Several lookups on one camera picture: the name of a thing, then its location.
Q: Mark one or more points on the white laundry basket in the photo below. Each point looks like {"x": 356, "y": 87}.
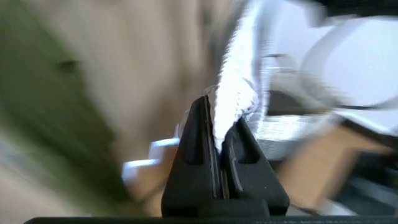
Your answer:
{"x": 286, "y": 130}

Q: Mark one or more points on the green long-sleeved shirt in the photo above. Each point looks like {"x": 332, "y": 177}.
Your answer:
{"x": 40, "y": 102}

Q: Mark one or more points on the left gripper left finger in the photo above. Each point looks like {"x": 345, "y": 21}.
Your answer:
{"x": 186, "y": 186}

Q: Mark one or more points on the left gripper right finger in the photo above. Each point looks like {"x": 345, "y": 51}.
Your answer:
{"x": 255, "y": 186}

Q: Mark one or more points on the grey garment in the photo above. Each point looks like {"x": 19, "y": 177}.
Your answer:
{"x": 236, "y": 87}

